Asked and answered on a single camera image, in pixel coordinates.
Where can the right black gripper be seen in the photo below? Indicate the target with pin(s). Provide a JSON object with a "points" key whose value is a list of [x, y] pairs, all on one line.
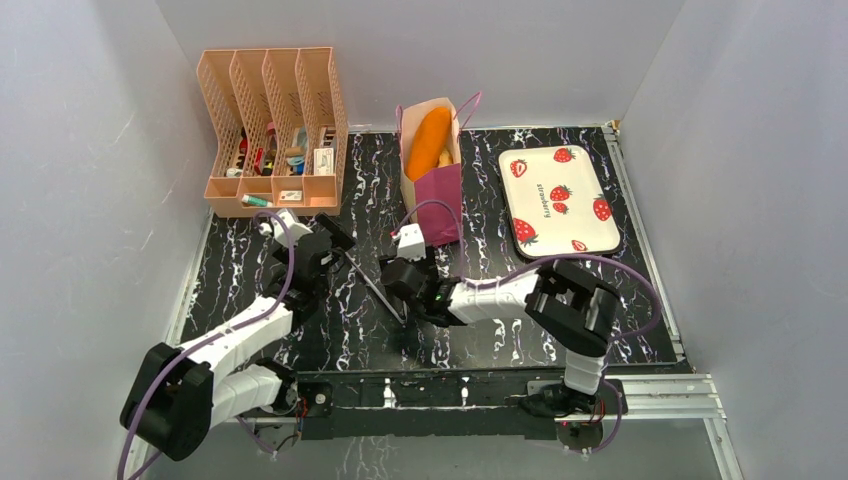
{"points": [[405, 283]]}

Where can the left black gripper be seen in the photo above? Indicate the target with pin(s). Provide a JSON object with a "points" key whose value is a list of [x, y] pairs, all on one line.
{"points": [[340, 240]]}

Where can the metal tongs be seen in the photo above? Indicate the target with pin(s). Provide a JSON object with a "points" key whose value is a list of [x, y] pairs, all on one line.
{"points": [[374, 289]]}

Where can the pink and tan paper bag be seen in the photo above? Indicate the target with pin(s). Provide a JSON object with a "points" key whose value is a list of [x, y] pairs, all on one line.
{"points": [[435, 200]]}

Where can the long orange fake baguette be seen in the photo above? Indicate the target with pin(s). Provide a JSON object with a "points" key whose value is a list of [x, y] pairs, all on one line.
{"points": [[429, 141]]}

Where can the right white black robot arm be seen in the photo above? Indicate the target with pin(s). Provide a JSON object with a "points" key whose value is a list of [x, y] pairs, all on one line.
{"points": [[576, 308]]}

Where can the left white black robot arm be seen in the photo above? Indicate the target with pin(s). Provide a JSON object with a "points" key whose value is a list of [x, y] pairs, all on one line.
{"points": [[218, 371]]}

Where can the small yellow fake bread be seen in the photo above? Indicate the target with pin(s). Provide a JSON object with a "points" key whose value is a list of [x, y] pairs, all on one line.
{"points": [[445, 159]]}

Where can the green white tube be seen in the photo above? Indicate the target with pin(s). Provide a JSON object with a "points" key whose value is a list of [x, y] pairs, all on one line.
{"points": [[256, 201]]}

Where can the small white box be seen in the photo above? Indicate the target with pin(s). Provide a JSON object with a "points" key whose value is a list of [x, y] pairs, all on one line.
{"points": [[324, 161]]}

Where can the red bottle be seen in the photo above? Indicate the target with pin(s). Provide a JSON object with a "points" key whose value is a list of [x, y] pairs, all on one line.
{"points": [[271, 136]]}

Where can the peach plastic file organizer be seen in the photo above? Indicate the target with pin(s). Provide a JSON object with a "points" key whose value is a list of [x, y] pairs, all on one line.
{"points": [[281, 129]]}

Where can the white strawberry print tray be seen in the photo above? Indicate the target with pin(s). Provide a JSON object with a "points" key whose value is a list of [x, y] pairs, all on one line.
{"points": [[556, 203]]}

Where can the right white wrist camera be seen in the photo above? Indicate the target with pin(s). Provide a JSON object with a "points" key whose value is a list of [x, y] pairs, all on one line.
{"points": [[410, 243]]}

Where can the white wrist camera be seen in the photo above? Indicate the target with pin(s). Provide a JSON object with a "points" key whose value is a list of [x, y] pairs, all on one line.
{"points": [[284, 228], [410, 243]]}

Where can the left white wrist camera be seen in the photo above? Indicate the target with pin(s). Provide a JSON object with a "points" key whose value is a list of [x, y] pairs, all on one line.
{"points": [[284, 228]]}

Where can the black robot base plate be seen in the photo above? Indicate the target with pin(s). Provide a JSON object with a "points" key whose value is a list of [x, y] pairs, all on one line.
{"points": [[452, 402]]}

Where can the aluminium frame rail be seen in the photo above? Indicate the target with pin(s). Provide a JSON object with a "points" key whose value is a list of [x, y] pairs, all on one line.
{"points": [[664, 396]]}

